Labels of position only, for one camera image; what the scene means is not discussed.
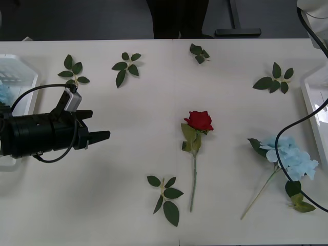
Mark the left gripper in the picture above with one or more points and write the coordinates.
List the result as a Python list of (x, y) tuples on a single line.
[(66, 133)]

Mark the pale blue flower with stem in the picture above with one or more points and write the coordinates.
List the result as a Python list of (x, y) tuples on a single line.
[(3, 93), (294, 159)]

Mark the loose green leaf twig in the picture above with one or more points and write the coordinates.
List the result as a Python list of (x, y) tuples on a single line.
[(264, 82), (171, 211), (120, 78), (68, 62)]

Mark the shallow white box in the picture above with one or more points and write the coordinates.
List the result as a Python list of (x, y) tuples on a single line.
[(25, 69), (311, 92)]

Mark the red rose with green stem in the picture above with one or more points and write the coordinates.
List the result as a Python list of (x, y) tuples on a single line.
[(200, 120)]

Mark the small crumpled green leaf twig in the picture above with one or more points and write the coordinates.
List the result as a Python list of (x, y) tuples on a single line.
[(196, 49)]

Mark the person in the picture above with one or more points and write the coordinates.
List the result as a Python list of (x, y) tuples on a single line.
[(179, 18)]

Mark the black stand base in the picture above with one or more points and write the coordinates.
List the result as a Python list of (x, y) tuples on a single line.
[(238, 31)]

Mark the yellowish green leaf twig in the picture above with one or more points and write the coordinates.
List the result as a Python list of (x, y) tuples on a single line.
[(292, 188)]

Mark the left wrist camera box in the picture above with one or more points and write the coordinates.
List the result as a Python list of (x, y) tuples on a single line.
[(73, 100)]

